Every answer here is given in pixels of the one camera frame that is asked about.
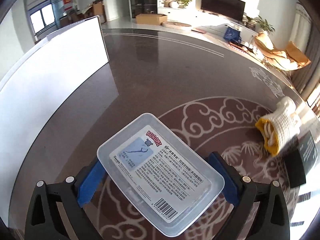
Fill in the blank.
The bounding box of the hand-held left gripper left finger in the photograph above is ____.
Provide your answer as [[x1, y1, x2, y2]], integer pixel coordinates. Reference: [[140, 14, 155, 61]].
[[24, 155, 107, 240]]

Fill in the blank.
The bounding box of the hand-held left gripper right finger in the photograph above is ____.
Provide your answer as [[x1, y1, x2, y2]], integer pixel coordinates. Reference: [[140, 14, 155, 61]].
[[206, 151, 292, 240]]

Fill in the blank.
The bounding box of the clear plastic lidded box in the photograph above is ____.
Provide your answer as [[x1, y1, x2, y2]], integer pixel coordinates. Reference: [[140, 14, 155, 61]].
[[97, 113, 225, 237]]

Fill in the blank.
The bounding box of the white cardboard container box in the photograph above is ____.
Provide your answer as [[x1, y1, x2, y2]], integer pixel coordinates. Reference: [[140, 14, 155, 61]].
[[0, 16, 110, 150]]

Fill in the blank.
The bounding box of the small black box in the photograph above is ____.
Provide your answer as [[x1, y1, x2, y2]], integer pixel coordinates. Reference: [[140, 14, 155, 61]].
[[284, 130, 318, 188]]

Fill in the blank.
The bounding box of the cream knitted glove yellow cuff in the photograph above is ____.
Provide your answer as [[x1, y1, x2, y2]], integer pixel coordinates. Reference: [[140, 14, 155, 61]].
[[255, 96, 304, 157]]

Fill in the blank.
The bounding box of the yellow butterfly lounge chair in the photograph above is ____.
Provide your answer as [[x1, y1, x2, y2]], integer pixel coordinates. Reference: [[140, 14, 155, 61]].
[[254, 32, 311, 72]]

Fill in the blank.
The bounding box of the blue tote bag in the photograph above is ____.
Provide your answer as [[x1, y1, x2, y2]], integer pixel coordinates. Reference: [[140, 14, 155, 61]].
[[223, 26, 242, 43]]

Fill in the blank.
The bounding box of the white television cabinet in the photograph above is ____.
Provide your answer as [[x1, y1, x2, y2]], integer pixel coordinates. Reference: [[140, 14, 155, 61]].
[[157, 5, 260, 40]]

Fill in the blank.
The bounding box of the large leafy potted plant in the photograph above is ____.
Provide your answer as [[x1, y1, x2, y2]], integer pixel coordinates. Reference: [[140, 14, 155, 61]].
[[252, 15, 275, 34]]

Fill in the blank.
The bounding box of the small potted plant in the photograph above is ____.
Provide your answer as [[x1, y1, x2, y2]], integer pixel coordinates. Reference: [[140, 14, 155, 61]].
[[242, 14, 255, 27]]

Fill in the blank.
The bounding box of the round beige floor mat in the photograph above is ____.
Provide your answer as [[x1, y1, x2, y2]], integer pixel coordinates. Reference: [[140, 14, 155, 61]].
[[161, 21, 192, 29]]

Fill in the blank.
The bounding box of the glass balcony door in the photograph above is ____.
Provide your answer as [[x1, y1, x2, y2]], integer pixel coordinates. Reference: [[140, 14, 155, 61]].
[[25, 0, 75, 34]]

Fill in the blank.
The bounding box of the flat screen television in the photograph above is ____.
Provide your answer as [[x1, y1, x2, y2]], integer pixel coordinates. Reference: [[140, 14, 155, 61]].
[[201, 0, 246, 22]]

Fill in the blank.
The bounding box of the brown cardboard box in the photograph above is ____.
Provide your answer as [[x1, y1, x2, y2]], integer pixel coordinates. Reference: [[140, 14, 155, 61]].
[[135, 13, 168, 25]]

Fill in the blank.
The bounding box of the covered standing air conditioner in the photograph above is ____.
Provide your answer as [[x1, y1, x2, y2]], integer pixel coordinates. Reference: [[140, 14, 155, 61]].
[[295, 2, 310, 30]]

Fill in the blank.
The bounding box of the green potted plant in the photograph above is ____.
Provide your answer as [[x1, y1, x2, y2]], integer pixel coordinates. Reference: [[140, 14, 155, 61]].
[[175, 0, 196, 8]]

